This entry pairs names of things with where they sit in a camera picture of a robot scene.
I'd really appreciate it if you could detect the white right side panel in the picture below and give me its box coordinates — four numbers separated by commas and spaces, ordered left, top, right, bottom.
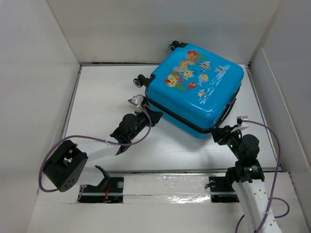
250, 49, 311, 222

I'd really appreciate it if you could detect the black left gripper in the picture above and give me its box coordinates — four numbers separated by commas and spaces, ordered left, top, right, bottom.
128, 106, 162, 141

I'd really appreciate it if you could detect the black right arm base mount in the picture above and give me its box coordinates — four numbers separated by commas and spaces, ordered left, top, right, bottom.
205, 167, 240, 203

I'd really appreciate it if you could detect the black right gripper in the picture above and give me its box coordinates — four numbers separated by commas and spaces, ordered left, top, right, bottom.
209, 124, 244, 160

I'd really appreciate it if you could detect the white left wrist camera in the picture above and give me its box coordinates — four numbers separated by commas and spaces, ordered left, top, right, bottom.
128, 95, 144, 112

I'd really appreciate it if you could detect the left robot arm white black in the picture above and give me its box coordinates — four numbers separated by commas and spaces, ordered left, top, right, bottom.
38, 95, 163, 193

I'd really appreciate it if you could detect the aluminium front rail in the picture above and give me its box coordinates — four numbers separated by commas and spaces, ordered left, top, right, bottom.
52, 169, 280, 176

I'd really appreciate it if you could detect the blue kids suitcase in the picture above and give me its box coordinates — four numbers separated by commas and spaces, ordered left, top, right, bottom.
133, 40, 244, 139

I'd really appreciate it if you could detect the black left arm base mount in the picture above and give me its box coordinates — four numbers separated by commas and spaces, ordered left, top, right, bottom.
77, 166, 124, 204

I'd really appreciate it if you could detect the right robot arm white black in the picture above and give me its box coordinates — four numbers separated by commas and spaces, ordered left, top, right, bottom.
210, 125, 282, 233

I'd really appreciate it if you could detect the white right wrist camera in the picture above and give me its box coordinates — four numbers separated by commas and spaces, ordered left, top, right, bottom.
231, 116, 249, 133

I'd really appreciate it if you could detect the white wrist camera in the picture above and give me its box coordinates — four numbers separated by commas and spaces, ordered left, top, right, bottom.
128, 95, 144, 112
231, 116, 249, 133

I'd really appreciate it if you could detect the white front foam board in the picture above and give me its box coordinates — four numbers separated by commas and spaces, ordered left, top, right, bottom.
25, 172, 301, 233

